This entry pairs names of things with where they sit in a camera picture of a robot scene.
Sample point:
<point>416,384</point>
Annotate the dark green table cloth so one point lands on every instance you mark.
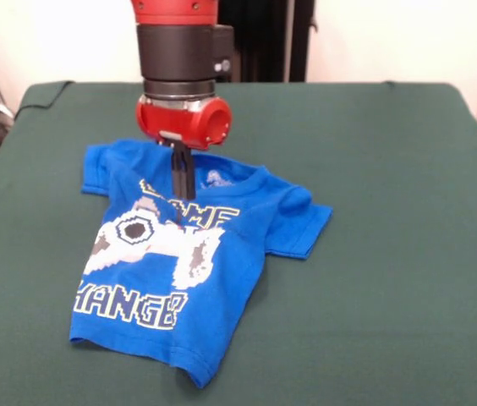
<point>390,296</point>

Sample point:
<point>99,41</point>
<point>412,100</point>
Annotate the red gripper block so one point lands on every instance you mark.
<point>183,122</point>

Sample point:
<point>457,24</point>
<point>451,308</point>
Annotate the blue printed t-shirt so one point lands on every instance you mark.
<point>230,296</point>

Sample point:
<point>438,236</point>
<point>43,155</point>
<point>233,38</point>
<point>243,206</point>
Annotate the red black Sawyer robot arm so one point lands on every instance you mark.
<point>179,42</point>

